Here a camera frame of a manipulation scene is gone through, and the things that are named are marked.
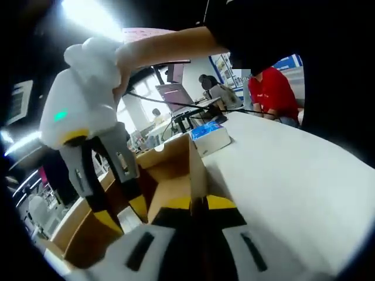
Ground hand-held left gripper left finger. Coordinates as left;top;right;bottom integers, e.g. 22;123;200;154
87;196;206;281

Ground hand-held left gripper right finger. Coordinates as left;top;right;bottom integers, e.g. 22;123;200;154
206;195;297;281

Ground white carton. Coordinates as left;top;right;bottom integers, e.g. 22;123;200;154
117;204;145;234

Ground brown cardboard shoe box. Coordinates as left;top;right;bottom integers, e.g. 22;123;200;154
51;133;210;269

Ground soft blue wet wipes pack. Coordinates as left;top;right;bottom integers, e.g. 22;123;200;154
189;122;233;156

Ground person's right hand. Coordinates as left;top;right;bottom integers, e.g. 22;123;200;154
112;43;141;98

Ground row of white office chairs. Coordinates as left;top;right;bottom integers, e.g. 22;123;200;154
25;187;74;235

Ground ceiling air conditioner vent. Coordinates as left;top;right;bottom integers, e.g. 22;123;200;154
5;78;35;125

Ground black tripod stand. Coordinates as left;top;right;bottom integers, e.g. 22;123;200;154
168;111;214;138

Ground open laptop purple screen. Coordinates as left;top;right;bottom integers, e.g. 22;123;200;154
155;82;203;115

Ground black table device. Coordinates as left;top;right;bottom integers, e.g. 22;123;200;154
208;105;229;124

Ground black cable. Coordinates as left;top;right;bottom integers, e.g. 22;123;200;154
128;91;213;111

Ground dark wall monitor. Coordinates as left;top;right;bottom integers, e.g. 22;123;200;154
166;63;185;84

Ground blue framed wall poster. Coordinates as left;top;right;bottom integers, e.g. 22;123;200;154
208;52;304;88

